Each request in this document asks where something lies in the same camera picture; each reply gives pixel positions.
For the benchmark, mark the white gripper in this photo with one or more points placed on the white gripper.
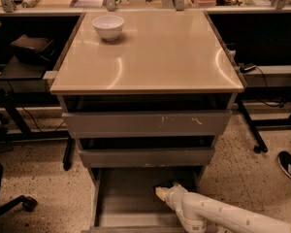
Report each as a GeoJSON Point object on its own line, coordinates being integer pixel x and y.
{"type": "Point", "coordinates": [174, 195]}

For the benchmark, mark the blue rxbar blueberry wrapper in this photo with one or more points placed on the blue rxbar blueberry wrapper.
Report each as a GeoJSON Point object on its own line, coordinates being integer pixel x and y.
{"type": "Point", "coordinates": [168, 184]}

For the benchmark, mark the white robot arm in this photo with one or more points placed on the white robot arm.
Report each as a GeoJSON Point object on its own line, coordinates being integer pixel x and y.
{"type": "Point", "coordinates": [195, 210]}

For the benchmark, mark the grey open bottom drawer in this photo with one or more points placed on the grey open bottom drawer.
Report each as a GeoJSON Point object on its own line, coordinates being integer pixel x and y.
{"type": "Point", "coordinates": [125, 200]}

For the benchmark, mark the grey middle drawer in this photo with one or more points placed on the grey middle drawer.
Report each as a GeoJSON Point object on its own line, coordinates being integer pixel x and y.
{"type": "Point", "coordinates": [146, 158]}

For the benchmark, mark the grey top drawer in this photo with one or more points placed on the grey top drawer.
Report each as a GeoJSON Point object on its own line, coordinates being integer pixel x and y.
{"type": "Point", "coordinates": [146, 124]}

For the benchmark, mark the grey drawer cabinet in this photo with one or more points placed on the grey drawer cabinet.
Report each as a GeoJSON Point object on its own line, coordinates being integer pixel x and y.
{"type": "Point", "coordinates": [162, 61]}

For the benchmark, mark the black table leg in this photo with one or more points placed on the black table leg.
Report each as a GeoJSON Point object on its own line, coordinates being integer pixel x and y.
{"type": "Point", "coordinates": [260, 144]}

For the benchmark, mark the black small device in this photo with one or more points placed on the black small device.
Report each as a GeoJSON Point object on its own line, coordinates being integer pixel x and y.
{"type": "Point", "coordinates": [245, 68]}

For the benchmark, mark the white ceramic bowl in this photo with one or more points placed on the white ceramic bowl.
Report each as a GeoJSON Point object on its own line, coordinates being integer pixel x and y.
{"type": "Point", "coordinates": [108, 27]}

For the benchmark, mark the black box on shelf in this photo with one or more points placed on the black box on shelf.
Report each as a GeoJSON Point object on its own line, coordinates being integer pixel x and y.
{"type": "Point", "coordinates": [31, 50]}

